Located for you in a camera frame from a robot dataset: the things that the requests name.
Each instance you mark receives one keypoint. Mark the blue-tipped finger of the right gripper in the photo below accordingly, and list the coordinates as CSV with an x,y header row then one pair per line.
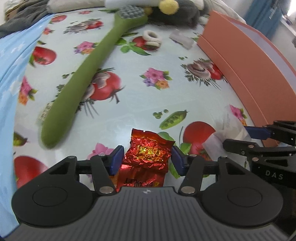
x,y
281,130

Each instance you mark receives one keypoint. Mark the grey blanket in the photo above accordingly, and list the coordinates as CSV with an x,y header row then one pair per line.
x,y
28,14

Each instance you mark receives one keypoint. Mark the blue curtain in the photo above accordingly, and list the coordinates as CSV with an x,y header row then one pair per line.
x,y
265,15

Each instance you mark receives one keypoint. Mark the orange cardboard box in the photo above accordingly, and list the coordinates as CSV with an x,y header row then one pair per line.
x,y
260,75

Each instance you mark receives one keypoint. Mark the green long-handled massage brush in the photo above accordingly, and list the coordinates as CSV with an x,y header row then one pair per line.
x,y
60,116

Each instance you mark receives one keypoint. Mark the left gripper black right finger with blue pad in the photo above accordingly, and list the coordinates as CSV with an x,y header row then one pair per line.
x,y
193,168

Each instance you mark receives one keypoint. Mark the small clear plastic packet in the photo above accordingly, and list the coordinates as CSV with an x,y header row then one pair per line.
x,y
181,39

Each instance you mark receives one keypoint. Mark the red foil snack packet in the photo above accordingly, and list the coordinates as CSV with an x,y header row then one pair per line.
x,y
145,164

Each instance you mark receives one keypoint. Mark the light blue blanket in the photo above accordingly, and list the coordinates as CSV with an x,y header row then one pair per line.
x,y
16,50

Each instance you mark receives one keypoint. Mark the white lotion bottle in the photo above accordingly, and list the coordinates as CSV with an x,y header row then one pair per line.
x,y
116,4

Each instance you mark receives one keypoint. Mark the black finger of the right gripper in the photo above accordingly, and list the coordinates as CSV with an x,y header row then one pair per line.
x,y
245,147

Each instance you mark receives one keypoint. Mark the grey penguin plush toy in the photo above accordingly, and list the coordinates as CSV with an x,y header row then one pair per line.
x,y
178,13

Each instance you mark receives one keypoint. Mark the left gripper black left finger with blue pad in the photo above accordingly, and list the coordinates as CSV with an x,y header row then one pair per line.
x,y
101,167

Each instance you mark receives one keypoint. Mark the beige quilt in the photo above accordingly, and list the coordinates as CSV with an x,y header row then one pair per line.
x,y
59,6

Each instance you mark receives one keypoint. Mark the clear plastic wrapper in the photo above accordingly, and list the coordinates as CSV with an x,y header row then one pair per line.
x,y
231,128

